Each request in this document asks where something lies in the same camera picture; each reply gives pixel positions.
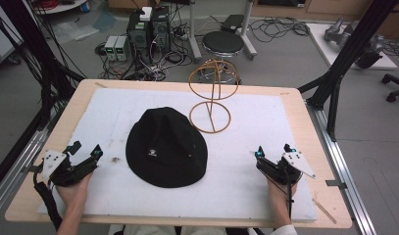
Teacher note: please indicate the black office chair base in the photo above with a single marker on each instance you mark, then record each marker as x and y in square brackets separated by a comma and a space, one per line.
[394, 86]

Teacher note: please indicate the white metal stand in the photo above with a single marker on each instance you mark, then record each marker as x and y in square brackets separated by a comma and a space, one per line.
[220, 29]

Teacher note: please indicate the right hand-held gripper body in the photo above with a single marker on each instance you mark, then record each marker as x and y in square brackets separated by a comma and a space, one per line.
[290, 168]

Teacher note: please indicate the white platform board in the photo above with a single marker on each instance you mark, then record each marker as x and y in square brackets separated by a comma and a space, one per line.
[334, 49]

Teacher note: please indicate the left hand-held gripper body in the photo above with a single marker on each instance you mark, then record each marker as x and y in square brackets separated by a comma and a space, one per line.
[61, 171]

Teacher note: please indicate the white foam mat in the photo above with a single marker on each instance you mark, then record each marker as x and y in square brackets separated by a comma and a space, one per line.
[187, 196]

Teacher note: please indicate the person's left hand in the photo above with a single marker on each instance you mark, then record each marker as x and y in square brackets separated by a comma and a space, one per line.
[73, 192]

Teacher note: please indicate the black box on floor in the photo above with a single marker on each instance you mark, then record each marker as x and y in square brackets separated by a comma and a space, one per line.
[232, 23]

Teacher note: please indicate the black metal frame post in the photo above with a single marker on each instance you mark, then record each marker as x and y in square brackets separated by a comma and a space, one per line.
[40, 49]
[344, 65]

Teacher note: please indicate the black bucket hat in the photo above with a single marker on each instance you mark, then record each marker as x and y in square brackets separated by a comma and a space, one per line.
[166, 148]

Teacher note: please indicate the black computer tower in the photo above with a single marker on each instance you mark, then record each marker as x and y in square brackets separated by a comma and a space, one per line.
[148, 31]

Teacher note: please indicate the person's right hand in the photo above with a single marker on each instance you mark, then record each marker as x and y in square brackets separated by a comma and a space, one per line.
[280, 192]

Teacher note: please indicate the person's light trousers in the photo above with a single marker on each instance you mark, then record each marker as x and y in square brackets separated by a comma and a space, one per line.
[174, 230]

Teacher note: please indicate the grey power supply unit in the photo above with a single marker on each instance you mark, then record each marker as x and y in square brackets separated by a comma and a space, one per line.
[110, 48]
[122, 48]

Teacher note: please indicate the black round stool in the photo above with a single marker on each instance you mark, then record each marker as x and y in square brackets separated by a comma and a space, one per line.
[222, 44]

